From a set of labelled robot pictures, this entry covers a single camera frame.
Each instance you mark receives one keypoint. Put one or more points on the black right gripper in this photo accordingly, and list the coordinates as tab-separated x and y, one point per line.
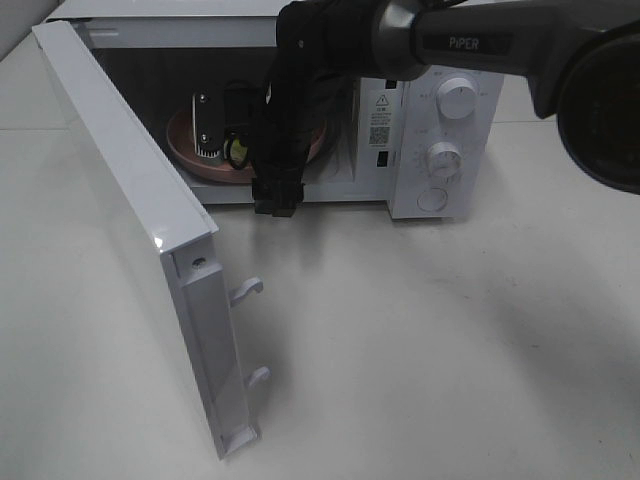
290	110

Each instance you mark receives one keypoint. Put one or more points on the pink round plate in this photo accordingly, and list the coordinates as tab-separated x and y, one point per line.
179	133

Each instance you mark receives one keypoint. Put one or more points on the white microwave door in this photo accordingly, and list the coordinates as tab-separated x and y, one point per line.
162	234

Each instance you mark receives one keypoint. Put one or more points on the white timer knob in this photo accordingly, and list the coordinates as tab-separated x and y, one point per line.
443	160

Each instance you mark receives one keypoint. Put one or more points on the round white door button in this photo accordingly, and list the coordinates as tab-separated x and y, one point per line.
432	200

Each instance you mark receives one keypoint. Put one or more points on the white bread sandwich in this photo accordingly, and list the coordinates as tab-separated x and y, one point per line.
235	150

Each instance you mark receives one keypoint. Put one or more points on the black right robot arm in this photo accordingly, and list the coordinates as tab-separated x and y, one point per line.
580	59

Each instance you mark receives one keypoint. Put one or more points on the white warning label sticker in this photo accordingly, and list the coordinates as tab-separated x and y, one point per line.
379	118

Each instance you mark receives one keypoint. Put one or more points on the white microwave oven body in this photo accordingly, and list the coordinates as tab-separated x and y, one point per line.
181	74

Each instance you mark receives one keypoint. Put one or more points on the upper white power knob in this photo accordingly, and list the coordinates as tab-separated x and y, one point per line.
456	97

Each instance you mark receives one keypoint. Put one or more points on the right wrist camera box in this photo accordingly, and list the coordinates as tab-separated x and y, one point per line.
208	123

